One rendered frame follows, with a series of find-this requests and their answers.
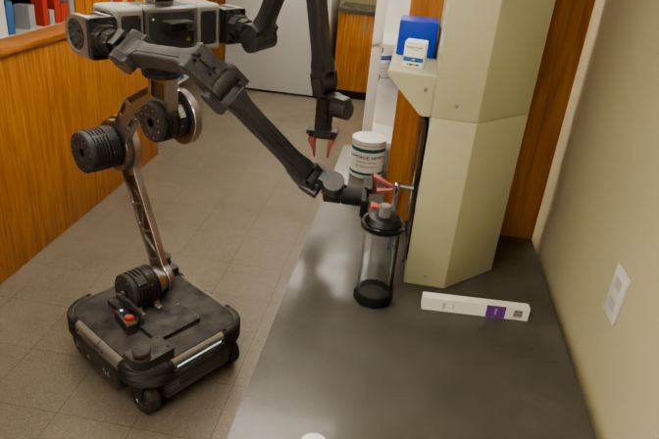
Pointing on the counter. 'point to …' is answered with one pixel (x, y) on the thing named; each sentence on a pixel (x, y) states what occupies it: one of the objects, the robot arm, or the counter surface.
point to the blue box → (427, 28)
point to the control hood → (415, 82)
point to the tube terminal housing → (475, 128)
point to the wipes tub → (367, 154)
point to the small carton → (415, 53)
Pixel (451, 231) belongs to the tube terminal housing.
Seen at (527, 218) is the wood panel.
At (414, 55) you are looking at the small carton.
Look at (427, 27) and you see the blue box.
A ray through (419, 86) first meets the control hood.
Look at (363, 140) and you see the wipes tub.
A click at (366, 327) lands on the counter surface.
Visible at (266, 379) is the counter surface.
